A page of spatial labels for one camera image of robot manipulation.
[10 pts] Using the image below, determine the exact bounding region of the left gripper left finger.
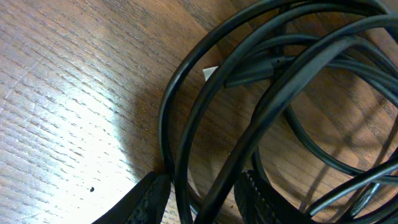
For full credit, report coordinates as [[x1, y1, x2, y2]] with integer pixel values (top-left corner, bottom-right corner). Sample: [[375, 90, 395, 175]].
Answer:
[[93, 171, 171, 224]]

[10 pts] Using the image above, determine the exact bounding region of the black usb cable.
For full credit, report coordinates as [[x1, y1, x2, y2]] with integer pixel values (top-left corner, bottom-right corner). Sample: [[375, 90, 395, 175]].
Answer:
[[157, 0, 398, 224]]

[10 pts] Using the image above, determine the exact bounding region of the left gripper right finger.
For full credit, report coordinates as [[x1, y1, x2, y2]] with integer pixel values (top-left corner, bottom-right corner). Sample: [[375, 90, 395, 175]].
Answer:
[[234, 170, 315, 224]]

